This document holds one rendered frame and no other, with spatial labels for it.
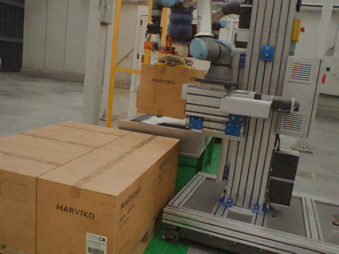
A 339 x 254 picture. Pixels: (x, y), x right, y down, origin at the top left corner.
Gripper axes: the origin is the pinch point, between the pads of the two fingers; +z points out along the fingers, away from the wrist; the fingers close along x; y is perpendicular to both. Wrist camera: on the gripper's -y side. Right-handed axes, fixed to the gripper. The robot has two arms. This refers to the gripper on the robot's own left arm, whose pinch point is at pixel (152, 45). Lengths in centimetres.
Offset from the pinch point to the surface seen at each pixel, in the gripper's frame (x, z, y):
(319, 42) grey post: -142, -49, 318
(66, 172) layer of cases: 3, 68, -87
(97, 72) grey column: 97, 27, 90
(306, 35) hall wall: -164, -139, 909
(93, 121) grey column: 97, 82, 90
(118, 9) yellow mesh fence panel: 106, -49, 141
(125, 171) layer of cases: -20, 68, -68
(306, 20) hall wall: -158, -185, 909
